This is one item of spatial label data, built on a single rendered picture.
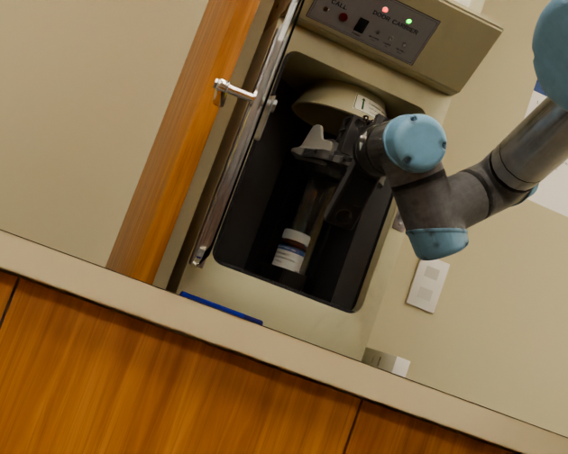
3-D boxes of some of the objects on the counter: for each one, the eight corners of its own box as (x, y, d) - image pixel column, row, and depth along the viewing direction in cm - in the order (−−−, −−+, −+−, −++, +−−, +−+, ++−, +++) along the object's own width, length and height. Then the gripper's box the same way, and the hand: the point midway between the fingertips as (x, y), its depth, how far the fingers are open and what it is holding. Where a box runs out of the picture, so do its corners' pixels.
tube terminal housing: (151, 289, 158) (296, -93, 167) (313, 349, 166) (443, -20, 176) (173, 295, 134) (341, -151, 143) (361, 365, 142) (508, -63, 152)
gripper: (449, 144, 130) (398, 154, 149) (329, 91, 125) (292, 109, 144) (429, 198, 129) (380, 202, 148) (308, 147, 124) (273, 158, 143)
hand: (330, 172), depth 146 cm, fingers open, 14 cm apart
